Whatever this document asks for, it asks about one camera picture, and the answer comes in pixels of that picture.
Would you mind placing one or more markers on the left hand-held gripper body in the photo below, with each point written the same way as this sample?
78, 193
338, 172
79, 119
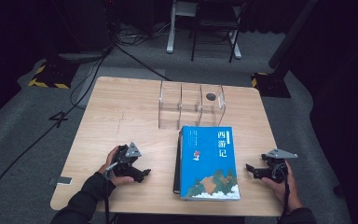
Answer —
124, 161

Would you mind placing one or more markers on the person's right hand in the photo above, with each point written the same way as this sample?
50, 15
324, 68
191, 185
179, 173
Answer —
284, 193

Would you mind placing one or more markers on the black folding chair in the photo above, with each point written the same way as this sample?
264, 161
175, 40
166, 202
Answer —
217, 21

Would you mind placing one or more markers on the round table grommet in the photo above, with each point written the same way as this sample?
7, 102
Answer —
210, 96

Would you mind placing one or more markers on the grey tape strip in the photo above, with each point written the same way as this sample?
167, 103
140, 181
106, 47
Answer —
60, 180

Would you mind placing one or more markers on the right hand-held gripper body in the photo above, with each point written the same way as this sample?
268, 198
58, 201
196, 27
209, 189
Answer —
276, 169

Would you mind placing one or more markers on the black slanted pole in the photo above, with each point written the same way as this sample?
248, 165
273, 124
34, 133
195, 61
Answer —
292, 34

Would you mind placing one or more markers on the person's left hand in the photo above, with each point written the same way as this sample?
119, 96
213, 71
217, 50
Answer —
109, 169

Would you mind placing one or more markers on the clear acrylic book rack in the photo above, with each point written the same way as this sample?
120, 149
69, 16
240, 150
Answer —
180, 105

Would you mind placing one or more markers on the black yellow striped stand base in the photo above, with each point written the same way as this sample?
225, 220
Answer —
52, 74
270, 85

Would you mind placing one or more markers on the blue book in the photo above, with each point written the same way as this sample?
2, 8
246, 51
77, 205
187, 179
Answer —
209, 161

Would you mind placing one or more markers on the white desk leg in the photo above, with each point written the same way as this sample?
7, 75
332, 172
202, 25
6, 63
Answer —
171, 31
236, 46

